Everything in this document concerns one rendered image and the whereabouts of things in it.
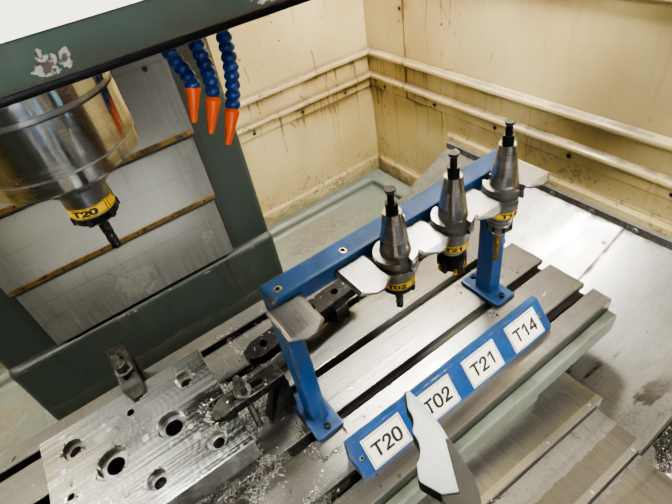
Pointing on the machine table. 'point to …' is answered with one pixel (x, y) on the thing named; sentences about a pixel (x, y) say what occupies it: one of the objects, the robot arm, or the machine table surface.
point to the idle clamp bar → (335, 299)
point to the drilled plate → (150, 444)
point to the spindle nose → (64, 140)
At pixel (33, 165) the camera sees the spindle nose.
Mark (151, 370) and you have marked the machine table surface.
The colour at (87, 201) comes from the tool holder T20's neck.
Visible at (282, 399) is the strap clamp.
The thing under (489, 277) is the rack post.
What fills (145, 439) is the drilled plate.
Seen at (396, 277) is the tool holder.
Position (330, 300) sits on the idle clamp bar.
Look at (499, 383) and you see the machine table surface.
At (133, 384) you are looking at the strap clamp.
